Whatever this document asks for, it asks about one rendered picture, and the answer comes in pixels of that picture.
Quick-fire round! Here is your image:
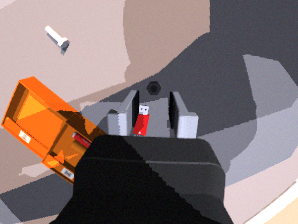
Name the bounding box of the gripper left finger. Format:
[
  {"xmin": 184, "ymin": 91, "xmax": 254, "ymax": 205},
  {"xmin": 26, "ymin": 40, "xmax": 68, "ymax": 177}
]
[{"xmin": 107, "ymin": 90, "xmax": 139, "ymax": 136}]

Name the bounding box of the red usb stick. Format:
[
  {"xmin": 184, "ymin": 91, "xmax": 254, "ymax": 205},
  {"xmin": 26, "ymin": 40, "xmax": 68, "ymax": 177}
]
[{"xmin": 133, "ymin": 104, "xmax": 149, "ymax": 135}]

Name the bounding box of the dark grey hex nut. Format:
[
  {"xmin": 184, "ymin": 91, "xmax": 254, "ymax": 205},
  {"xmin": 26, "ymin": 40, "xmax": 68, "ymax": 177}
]
[{"xmin": 147, "ymin": 82, "xmax": 161, "ymax": 95}]

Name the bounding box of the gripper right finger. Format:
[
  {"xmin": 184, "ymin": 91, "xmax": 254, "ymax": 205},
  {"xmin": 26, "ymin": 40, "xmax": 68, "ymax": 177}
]
[{"xmin": 169, "ymin": 92, "xmax": 198, "ymax": 138}]

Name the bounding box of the red battery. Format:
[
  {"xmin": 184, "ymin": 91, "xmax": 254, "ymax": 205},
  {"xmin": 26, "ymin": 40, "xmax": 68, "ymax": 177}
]
[{"xmin": 72, "ymin": 131, "xmax": 91, "ymax": 148}]

